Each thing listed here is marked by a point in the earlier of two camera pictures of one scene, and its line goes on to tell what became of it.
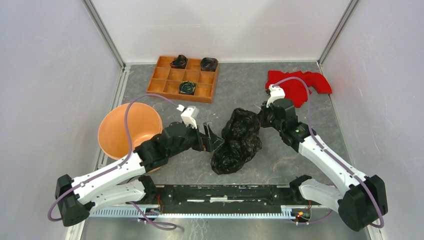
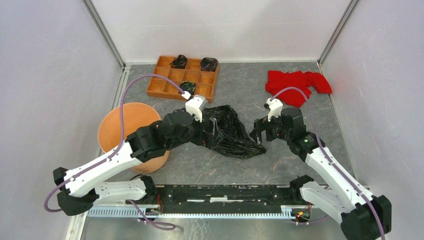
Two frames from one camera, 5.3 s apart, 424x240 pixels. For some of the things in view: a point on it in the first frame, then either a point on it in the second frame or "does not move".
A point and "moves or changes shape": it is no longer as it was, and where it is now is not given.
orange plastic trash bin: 143,124 does not move
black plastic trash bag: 241,142 moves or changes shape
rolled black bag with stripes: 187,87 does not move
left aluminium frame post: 105,31 does not move
